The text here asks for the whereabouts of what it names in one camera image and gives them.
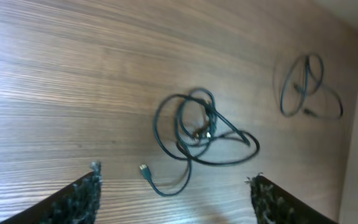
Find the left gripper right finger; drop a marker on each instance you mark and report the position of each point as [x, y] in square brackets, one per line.
[274, 205]

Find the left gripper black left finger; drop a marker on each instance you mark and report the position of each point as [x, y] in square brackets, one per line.
[76, 203]

